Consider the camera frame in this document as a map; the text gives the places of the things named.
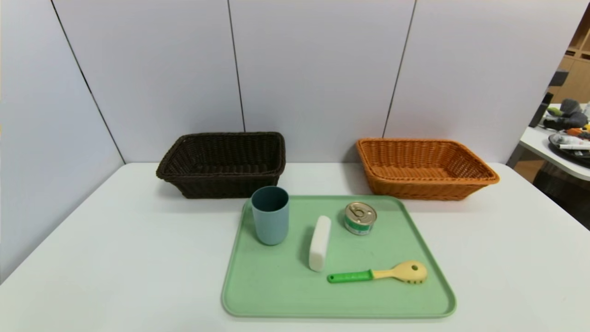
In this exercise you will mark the gold lid food can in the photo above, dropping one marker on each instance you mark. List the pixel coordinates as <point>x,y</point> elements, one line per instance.
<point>360,216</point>

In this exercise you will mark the dark brown wicker basket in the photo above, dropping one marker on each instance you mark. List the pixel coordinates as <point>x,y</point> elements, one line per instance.
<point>221,184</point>

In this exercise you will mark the orange wicker basket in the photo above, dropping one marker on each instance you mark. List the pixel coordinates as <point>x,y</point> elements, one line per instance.
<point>415,186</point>

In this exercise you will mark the blue plastic cup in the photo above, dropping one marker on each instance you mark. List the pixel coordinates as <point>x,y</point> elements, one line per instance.
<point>271,226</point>

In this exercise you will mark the light green plastic tray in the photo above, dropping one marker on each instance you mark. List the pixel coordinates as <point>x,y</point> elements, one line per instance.
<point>368,295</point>

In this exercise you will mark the white side table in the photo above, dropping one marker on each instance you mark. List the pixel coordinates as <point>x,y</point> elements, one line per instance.
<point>537,140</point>

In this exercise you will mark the black upright stand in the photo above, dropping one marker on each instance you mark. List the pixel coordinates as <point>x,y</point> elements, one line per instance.
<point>541,110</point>

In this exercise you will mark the dark woven bin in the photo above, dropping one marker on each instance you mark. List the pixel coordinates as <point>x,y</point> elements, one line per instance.
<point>560,191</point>

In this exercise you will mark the black tray with tools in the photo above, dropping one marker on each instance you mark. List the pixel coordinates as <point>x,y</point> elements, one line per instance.
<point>571,150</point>

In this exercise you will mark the dark grey clutter pile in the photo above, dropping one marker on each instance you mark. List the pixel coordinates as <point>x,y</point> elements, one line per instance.
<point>569,117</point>

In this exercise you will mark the wooden shelf unit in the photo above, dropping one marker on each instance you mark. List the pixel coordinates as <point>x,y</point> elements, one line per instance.
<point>578,78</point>

